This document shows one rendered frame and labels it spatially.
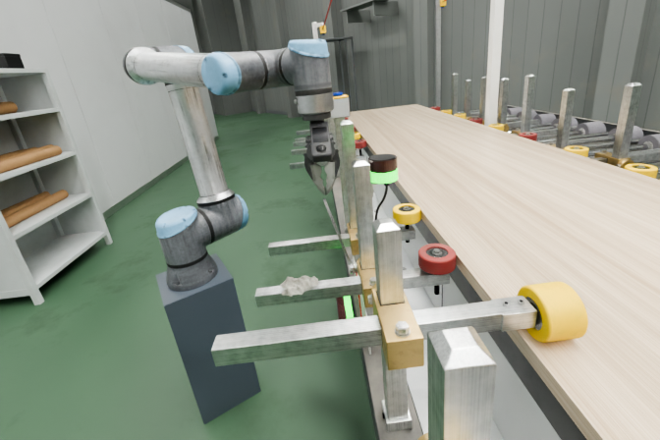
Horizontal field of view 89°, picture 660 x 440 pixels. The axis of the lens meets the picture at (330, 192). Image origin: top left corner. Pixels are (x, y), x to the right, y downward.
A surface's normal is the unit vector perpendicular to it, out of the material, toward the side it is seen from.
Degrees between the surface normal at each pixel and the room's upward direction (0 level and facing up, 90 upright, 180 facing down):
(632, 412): 0
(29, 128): 90
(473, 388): 90
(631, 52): 90
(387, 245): 90
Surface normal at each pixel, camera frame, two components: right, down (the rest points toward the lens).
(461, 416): 0.05, 0.34
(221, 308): 0.54, 0.24
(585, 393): -0.11, -0.93
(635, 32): -0.84, 0.27
